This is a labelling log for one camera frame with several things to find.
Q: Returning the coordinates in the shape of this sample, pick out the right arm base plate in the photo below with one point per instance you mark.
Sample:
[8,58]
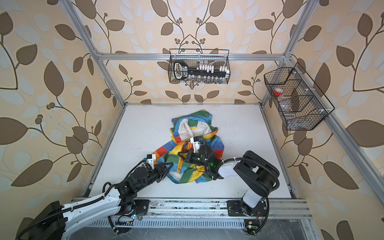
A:
[236,208]

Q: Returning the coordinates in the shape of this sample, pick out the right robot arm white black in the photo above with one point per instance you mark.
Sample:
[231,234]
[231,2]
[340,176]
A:
[260,176]

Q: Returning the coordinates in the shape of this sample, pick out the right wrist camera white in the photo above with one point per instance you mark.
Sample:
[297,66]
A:
[196,143]

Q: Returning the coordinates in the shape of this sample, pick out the rainbow coloured jacket white lining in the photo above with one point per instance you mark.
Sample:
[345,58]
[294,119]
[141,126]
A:
[197,124]

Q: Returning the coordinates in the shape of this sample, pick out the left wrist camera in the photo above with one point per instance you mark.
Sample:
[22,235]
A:
[150,160]

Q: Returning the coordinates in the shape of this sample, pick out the black wire basket back wall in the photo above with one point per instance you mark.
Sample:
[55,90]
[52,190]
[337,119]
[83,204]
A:
[201,54]

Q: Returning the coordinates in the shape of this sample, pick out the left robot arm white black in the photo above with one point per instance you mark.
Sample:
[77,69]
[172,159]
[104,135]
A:
[58,222]

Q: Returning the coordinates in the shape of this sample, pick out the black wire basket right wall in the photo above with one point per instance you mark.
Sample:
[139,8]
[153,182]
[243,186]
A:
[303,106]

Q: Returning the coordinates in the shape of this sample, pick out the red lidded clear container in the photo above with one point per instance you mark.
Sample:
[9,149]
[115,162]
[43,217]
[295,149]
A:
[278,92]

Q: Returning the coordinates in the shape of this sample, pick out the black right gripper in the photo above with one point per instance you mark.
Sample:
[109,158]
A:
[189,155]

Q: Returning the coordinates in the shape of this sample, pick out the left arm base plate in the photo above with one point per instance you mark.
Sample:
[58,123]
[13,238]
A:
[136,207]

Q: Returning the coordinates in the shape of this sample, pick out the black white tool in basket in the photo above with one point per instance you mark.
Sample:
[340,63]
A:
[210,71]

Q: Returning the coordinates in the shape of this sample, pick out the black wire basket wall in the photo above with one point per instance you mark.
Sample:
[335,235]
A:
[303,106]
[201,54]

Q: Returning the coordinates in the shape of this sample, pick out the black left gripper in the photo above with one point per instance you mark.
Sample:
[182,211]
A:
[161,171]

